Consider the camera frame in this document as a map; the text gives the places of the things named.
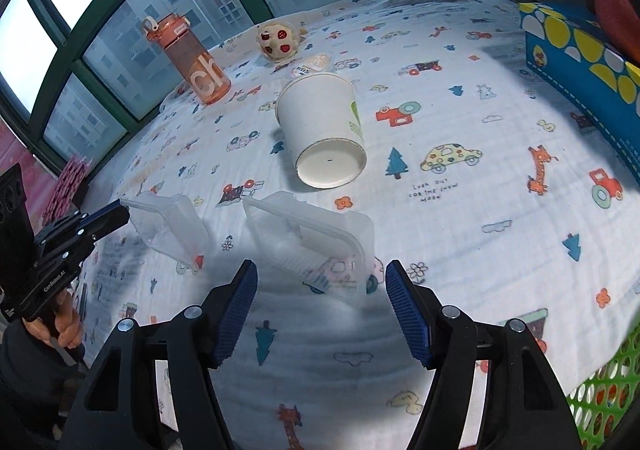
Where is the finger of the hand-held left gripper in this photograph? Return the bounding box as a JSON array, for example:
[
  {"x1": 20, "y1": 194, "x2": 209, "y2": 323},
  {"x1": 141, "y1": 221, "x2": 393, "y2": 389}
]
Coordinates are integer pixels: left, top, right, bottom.
[{"x1": 75, "y1": 200, "x2": 131, "y2": 243}]

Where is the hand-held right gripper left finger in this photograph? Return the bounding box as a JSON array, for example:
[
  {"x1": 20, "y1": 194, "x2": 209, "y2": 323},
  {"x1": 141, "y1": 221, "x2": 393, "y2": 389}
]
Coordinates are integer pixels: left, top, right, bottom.
[{"x1": 60, "y1": 260, "x2": 259, "y2": 450}]

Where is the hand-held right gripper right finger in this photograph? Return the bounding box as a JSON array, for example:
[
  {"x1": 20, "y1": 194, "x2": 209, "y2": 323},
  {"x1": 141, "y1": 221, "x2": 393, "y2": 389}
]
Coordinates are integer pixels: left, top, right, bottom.
[{"x1": 385, "y1": 260, "x2": 583, "y2": 450}]

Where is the clear plastic container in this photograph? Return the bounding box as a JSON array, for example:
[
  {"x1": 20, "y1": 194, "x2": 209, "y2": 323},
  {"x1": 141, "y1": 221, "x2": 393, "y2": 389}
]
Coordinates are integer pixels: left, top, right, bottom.
[{"x1": 120, "y1": 194, "x2": 211, "y2": 275}]

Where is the translucent ribbed plastic container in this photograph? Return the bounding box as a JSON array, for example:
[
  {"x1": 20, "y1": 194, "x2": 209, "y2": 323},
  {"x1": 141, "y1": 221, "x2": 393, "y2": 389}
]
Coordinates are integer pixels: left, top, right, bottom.
[{"x1": 242, "y1": 191, "x2": 376, "y2": 309}]

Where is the green plastic basket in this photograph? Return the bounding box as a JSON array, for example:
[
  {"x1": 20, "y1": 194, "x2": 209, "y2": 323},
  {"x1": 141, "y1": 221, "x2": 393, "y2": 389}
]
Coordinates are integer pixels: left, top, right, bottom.
[{"x1": 565, "y1": 345, "x2": 640, "y2": 450}]

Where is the person's left hand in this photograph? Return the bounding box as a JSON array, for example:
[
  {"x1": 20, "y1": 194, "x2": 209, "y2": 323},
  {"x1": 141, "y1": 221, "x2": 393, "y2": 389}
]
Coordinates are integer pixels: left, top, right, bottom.
[{"x1": 27, "y1": 287, "x2": 84, "y2": 349}]

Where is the pink patterned fabric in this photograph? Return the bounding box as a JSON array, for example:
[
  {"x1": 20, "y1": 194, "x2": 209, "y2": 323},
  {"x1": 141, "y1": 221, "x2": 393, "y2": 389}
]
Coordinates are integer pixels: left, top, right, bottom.
[{"x1": 42, "y1": 155, "x2": 96, "y2": 225}]

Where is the printed white cloth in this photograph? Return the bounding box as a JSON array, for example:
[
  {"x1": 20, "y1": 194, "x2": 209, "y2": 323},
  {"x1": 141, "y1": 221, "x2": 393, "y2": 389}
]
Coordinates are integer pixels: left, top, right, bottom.
[{"x1": 75, "y1": 0, "x2": 640, "y2": 450}]

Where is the orange water bottle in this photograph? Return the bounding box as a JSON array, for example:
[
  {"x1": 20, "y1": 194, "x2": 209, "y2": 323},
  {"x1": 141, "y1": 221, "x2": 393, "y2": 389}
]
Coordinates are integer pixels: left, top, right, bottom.
[{"x1": 141, "y1": 14, "x2": 232, "y2": 105}]

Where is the white paper cup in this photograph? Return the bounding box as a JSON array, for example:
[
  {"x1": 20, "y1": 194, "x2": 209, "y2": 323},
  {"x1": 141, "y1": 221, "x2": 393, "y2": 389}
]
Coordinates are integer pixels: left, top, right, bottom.
[{"x1": 276, "y1": 73, "x2": 368, "y2": 189}]

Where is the round cream plush toy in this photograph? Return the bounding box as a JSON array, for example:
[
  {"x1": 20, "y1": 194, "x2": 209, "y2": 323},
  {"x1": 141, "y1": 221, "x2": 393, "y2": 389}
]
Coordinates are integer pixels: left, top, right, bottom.
[{"x1": 256, "y1": 20, "x2": 302, "y2": 61}]

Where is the small lidded sauce cup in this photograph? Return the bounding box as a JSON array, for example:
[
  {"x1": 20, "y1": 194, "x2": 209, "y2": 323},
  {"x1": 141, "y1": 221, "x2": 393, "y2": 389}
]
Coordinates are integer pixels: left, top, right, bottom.
[{"x1": 291, "y1": 52, "x2": 333, "y2": 78}]

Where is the blue tissue box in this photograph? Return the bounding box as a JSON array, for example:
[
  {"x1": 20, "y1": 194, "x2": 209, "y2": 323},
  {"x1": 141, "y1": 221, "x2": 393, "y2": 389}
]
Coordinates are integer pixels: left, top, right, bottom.
[{"x1": 518, "y1": 2, "x2": 640, "y2": 171}]

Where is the green window frame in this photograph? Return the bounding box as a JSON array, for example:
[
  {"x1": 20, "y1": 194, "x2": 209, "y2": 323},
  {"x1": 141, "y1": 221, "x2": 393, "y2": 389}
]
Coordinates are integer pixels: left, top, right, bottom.
[{"x1": 0, "y1": 0, "x2": 281, "y2": 165}]

